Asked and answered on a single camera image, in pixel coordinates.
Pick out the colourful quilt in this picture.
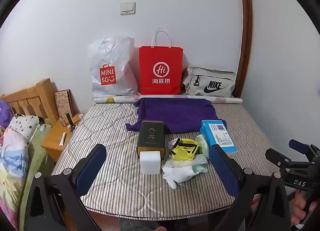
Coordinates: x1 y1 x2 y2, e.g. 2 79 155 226
0 126 29 229

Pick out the purple plush toy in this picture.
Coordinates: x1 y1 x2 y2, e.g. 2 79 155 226
0 99 13 128

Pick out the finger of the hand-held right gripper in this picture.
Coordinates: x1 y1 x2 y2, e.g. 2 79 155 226
265 148 292 169
289 139 313 155

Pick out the red paper bag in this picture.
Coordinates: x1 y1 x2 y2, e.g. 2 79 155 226
139 28 183 95

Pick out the brown wooden door frame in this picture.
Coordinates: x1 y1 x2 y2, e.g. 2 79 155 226
231 0 253 99

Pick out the wooden nightstand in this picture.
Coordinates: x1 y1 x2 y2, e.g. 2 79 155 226
41 113 84 163

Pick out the brown patterned notebook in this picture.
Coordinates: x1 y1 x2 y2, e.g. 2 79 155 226
54 89 74 119

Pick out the wooden headboard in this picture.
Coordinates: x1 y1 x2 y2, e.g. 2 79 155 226
0 78 59 125

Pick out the white plastic shopping bag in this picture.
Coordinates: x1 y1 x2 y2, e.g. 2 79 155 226
89 36 138 100

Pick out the white glove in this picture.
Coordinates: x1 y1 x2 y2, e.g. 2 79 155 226
162 160 200 189

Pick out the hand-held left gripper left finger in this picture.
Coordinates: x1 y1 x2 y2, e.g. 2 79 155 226
25 143 108 231

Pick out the grey waist bag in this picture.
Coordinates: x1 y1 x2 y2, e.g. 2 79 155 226
182 66 236 98

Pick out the dark green tin box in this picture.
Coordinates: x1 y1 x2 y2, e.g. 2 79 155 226
136 120 165 161

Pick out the white light switch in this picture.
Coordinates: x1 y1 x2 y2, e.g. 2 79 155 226
120 1 137 16

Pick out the small wooden box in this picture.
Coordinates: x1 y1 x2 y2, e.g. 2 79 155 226
67 113 83 126

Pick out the green blanket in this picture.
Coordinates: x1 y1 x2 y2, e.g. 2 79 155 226
19 123 54 221

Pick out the blue cardboard box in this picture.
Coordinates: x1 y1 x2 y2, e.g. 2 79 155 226
199 120 238 158

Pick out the purple cloth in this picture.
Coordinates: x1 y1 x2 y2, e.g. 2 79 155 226
125 97 228 134

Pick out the green tissue pack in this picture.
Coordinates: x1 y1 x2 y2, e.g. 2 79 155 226
196 135 210 159

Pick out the polka dot pillow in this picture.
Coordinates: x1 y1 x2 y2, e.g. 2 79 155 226
9 114 40 141

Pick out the white sponge block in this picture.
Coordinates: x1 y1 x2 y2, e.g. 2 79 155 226
139 150 161 175

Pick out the rolled printed paper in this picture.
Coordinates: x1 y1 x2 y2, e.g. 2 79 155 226
94 94 243 104

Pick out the striped mattress pad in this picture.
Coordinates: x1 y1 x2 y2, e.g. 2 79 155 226
50 101 280 215

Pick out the person's right hand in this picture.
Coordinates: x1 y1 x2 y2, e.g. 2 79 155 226
292 190 318 227

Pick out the green white packet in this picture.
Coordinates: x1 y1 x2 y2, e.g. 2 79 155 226
190 157 209 173

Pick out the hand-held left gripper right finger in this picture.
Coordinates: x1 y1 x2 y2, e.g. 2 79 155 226
209 144 292 231

